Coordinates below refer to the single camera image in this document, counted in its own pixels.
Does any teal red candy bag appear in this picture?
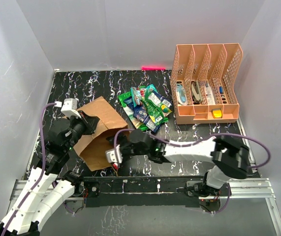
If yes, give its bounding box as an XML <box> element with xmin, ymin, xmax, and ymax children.
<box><xmin>130</xmin><ymin>84</ymin><xmax>157</xmax><ymax>107</ymax></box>

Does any white small packet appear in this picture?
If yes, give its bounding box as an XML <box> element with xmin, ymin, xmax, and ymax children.
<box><xmin>205</xmin><ymin>83</ymin><xmax>216</xmax><ymax>105</ymax></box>

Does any orange plastic desk organizer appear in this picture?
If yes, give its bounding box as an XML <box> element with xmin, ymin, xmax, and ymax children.
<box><xmin>170</xmin><ymin>43</ymin><xmax>243</xmax><ymax>124</ymax></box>

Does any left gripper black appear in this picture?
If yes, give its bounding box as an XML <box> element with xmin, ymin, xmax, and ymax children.
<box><xmin>64</xmin><ymin>110</ymin><xmax>100</xmax><ymax>151</ymax></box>

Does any green Chuba cassava chips bag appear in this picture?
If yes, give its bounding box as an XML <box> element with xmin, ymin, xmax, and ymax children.
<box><xmin>118</xmin><ymin>91</ymin><xmax>156</xmax><ymax>132</ymax></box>

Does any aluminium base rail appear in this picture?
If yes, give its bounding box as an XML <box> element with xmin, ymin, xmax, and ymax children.
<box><xmin>0</xmin><ymin>177</ymin><xmax>281</xmax><ymax>236</ymax></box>

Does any green white snack bag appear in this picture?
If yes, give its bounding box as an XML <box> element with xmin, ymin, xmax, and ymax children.
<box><xmin>143</xmin><ymin>89</ymin><xmax>172</xmax><ymax>125</ymax></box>

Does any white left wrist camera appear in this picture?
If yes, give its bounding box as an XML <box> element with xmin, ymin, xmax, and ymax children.
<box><xmin>55</xmin><ymin>98</ymin><xmax>80</xmax><ymax>118</ymax></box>

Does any blue white tape dispenser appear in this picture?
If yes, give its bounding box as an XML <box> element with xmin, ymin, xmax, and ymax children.
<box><xmin>176</xmin><ymin>83</ymin><xmax>188</xmax><ymax>106</ymax></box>

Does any blue white snack bag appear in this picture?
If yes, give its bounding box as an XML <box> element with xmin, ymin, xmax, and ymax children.
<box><xmin>133</xmin><ymin>93</ymin><xmax>172</xmax><ymax>132</ymax></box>

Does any brown paper bag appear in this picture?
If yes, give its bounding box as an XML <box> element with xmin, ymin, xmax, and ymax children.
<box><xmin>74</xmin><ymin>96</ymin><xmax>128</xmax><ymax>172</ymax></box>

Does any yellow small object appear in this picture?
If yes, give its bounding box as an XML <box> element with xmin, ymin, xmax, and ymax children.
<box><xmin>212</xmin><ymin>109</ymin><xmax>222</xmax><ymax>119</ymax></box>

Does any dark blue snack bag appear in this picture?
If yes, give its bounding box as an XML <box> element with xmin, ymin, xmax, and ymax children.
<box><xmin>126</xmin><ymin>99</ymin><xmax>141</xmax><ymax>117</ymax></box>

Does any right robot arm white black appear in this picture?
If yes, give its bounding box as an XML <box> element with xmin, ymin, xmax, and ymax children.
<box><xmin>114</xmin><ymin>129</ymin><xmax>250</xmax><ymax>197</ymax></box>

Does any pink tape strip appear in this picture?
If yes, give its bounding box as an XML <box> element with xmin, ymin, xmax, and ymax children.
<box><xmin>141</xmin><ymin>65</ymin><xmax>166</xmax><ymax>71</ymax></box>

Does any grey stapler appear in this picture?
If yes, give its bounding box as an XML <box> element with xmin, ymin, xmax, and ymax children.
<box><xmin>191</xmin><ymin>81</ymin><xmax>202</xmax><ymax>103</ymax></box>

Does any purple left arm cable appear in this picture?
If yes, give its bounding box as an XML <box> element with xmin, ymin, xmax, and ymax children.
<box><xmin>0</xmin><ymin>102</ymin><xmax>84</xmax><ymax>236</ymax></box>

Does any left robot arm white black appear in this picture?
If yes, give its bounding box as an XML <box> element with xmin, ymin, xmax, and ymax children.
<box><xmin>0</xmin><ymin>111</ymin><xmax>99</xmax><ymax>236</ymax></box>

